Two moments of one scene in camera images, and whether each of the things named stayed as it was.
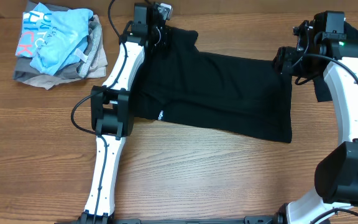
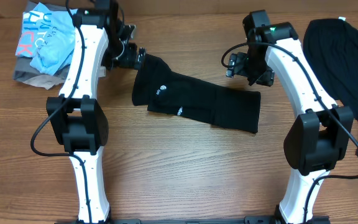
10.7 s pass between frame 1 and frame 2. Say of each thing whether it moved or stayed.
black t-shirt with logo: moved
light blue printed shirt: stayed
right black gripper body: moved
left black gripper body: moved
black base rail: stayed
